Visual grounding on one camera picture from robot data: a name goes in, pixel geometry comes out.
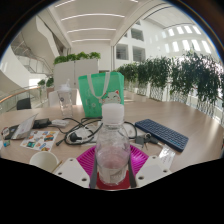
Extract white planter box with shrubs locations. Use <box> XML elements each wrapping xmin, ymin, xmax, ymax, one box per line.
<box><xmin>52</xmin><ymin>51</ymin><xmax>102</xmax><ymax>90</ymax></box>

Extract colourful sticker sheet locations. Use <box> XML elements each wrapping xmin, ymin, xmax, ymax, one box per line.
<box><xmin>19</xmin><ymin>129</ymin><xmax>60</xmax><ymax>153</ymax></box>

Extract clear plastic bottle white cap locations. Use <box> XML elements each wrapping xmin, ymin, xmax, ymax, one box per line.
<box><xmin>94</xmin><ymin>102</ymin><xmax>132</xmax><ymax>187</ymax></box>

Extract open grey laptop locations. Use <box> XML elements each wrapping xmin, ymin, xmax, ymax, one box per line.
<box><xmin>1</xmin><ymin>113</ymin><xmax>40</xmax><ymax>141</ymax></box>

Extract black pouch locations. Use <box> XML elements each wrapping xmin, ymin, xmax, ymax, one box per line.
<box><xmin>31</xmin><ymin>117</ymin><xmax>53</xmax><ymax>130</ymax></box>

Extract black chair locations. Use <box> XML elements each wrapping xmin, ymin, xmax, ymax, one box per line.
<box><xmin>16</xmin><ymin>97</ymin><xmax>33</xmax><ymax>111</ymax></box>

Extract row of green potted trees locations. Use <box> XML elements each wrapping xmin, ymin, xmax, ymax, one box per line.
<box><xmin>116</xmin><ymin>50</ymin><xmax>224</xmax><ymax>118</ymax></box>

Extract green tote bag cat print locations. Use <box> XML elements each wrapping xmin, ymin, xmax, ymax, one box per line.
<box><xmin>77</xmin><ymin>71</ymin><xmax>126</xmax><ymax>119</ymax></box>

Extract clear drink bottle with spout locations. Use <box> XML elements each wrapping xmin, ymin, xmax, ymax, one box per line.
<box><xmin>56</xmin><ymin>78</ymin><xmax>74</xmax><ymax>118</ymax></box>

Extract bunch of keys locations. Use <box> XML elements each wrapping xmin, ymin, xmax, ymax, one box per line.
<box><xmin>134</xmin><ymin>132</ymin><xmax>162</xmax><ymax>150</ymax></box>

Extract white paper cup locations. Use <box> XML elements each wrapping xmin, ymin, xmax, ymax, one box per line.
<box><xmin>28</xmin><ymin>151</ymin><xmax>61</xmax><ymax>174</ymax></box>

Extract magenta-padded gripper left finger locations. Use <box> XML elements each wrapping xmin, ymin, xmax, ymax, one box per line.
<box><xmin>53</xmin><ymin>145</ymin><xmax>100</xmax><ymax>190</ymax></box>

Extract black cable bundle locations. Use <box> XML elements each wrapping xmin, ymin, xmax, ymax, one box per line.
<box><xmin>54</xmin><ymin>116</ymin><xmax>138</xmax><ymax>147</ymax></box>

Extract flat round red coaster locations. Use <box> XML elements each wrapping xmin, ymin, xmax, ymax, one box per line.
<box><xmin>96</xmin><ymin>169</ymin><xmax>132</xmax><ymax>191</ymax></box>

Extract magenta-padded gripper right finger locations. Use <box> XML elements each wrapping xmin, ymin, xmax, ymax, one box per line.
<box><xmin>127</xmin><ymin>144</ymin><xmax>172</xmax><ymax>189</ymax></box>

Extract dark blue keyboard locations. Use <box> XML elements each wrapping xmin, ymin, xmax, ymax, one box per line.
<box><xmin>134</xmin><ymin>118</ymin><xmax>190</xmax><ymax>153</ymax></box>

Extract ceiling light strips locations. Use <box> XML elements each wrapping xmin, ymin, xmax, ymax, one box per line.
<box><xmin>53</xmin><ymin>0</ymin><xmax>140</xmax><ymax>44</ymax></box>

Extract white power strip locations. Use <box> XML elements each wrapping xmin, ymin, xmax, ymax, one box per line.
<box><xmin>65</xmin><ymin>125</ymin><xmax>102</xmax><ymax>145</ymax></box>

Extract clear plastic card sleeve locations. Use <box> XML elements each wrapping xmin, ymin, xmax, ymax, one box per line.
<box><xmin>157</xmin><ymin>145</ymin><xmax>177</xmax><ymax>168</ymax></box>

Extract white power adapter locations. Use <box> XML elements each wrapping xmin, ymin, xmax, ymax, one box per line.
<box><xmin>49</xmin><ymin>118</ymin><xmax>70</xmax><ymax>128</ymax></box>

